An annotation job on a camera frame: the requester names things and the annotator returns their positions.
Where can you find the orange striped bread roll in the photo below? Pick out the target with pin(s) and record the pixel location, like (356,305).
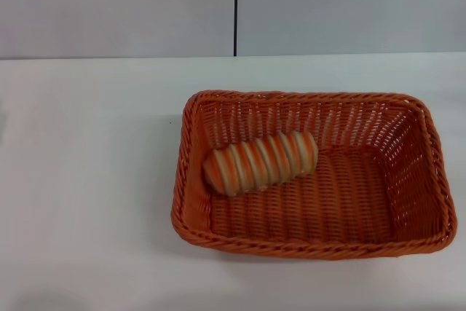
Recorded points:
(260,163)

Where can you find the orange woven plastic basket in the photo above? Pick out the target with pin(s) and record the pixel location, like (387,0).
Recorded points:
(316,194)

